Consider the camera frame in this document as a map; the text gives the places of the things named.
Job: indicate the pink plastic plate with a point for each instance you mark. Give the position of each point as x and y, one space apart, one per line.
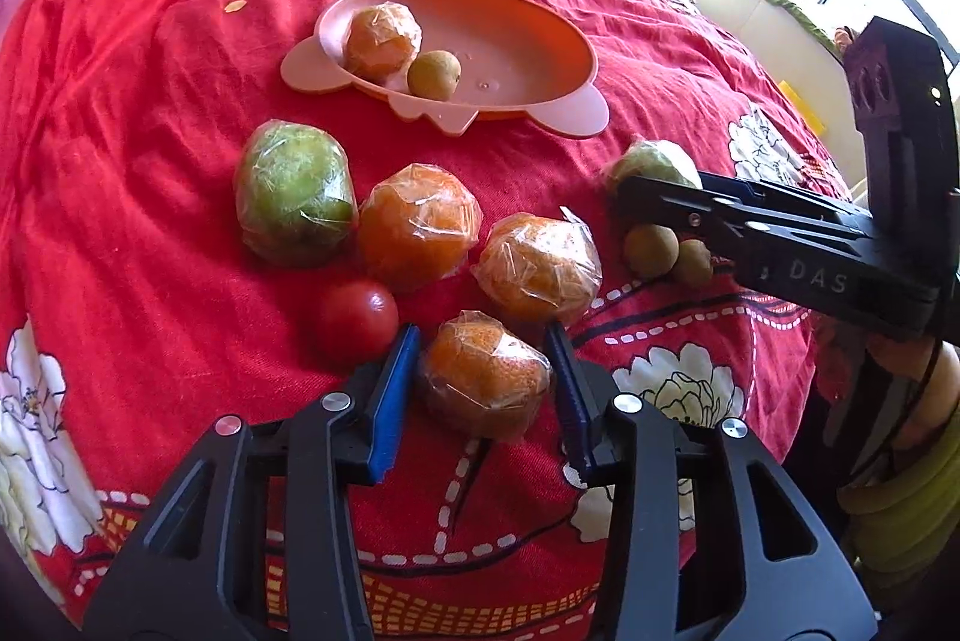
510 49

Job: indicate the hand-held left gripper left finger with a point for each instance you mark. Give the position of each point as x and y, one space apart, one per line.
394 401

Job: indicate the red floral blanket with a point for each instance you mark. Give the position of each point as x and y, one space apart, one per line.
150 124

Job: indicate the large green fruit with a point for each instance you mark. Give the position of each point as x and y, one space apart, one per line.
292 191

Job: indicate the kiwi in bowl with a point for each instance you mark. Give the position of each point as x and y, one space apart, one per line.
433 76

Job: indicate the small green fruit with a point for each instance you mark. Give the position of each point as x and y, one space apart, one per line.
652 161

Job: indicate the kiwi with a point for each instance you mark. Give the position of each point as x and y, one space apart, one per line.
649 253
433 76

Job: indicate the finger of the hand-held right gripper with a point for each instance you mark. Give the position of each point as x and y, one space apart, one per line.
817 270
712 199

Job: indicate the yellow paper bag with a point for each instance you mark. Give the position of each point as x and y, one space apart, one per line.
799 101

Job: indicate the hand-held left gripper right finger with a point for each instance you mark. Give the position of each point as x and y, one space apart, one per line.
566 401

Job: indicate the red tomato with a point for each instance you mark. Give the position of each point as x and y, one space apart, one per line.
356 319

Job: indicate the plastic-wrapped orange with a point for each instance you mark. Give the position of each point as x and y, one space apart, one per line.
379 41
416 225
484 379
540 266

